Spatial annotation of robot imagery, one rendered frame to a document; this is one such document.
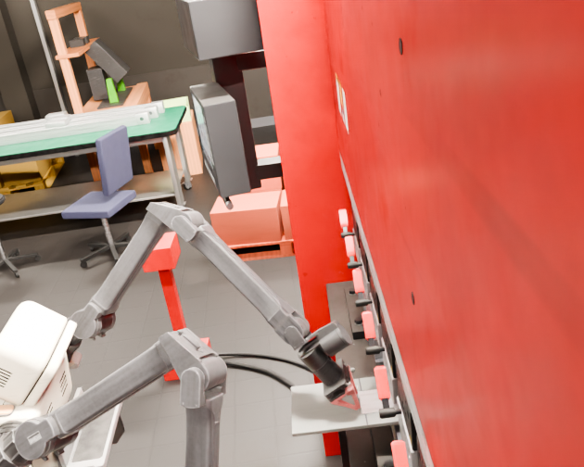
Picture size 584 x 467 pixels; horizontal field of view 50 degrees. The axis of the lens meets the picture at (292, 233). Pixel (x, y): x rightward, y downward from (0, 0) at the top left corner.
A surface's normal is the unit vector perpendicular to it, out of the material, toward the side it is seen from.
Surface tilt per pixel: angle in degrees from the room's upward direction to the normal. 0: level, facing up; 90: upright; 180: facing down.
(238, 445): 0
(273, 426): 0
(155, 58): 90
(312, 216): 90
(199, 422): 70
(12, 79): 90
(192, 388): 63
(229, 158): 90
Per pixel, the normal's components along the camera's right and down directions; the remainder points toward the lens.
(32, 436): -0.33, -0.02
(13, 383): 0.08, 0.40
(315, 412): -0.14, -0.90
